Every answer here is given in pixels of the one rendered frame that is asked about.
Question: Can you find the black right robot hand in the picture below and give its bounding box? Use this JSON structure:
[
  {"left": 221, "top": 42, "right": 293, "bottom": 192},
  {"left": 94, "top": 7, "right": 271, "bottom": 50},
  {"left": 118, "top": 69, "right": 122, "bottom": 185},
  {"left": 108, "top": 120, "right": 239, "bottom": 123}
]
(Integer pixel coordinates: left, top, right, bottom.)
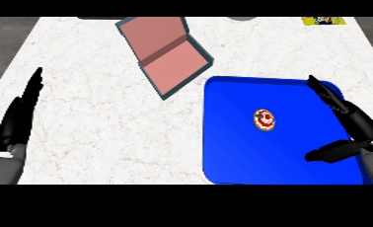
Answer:
[{"left": 304, "top": 74, "right": 373, "bottom": 165}]

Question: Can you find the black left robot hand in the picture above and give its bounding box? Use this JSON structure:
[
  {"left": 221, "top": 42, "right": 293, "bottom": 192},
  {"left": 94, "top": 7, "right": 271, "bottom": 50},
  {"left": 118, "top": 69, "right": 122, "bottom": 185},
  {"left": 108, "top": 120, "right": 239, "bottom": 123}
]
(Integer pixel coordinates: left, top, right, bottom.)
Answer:
[{"left": 0, "top": 66, "right": 46, "bottom": 153}]

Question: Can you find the blue tray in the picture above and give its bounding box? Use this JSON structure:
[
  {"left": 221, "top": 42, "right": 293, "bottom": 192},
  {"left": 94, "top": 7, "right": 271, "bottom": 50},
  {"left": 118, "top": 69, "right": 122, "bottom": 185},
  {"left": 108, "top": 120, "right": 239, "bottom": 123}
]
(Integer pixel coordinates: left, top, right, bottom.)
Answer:
[{"left": 201, "top": 75, "right": 367, "bottom": 186}]

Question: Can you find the red and white cupcake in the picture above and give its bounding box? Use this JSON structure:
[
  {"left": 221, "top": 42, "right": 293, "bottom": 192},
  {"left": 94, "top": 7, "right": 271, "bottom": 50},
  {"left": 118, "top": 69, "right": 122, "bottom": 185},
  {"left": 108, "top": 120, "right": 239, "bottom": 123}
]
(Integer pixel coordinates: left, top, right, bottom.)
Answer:
[{"left": 252, "top": 108, "right": 277, "bottom": 132}]

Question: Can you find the open pink cardboard box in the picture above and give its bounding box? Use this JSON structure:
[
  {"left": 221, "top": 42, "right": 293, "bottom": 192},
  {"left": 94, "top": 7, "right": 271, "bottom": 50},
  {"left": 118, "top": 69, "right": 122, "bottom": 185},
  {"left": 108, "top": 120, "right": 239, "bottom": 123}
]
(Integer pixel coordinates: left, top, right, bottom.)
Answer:
[{"left": 114, "top": 16, "right": 215, "bottom": 102}]

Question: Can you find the yellow printed packet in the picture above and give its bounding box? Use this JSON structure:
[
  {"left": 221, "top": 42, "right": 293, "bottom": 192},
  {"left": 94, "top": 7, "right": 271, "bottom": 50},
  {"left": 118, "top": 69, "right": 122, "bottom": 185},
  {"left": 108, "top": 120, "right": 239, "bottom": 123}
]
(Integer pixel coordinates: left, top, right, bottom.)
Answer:
[{"left": 301, "top": 16, "right": 348, "bottom": 27}]

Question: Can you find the grey rounded object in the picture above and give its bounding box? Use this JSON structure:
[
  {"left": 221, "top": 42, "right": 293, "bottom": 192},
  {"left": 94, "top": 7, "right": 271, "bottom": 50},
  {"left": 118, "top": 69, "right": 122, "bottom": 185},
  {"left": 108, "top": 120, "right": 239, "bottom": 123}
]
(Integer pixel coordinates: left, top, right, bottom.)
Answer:
[{"left": 226, "top": 16, "right": 260, "bottom": 22}]

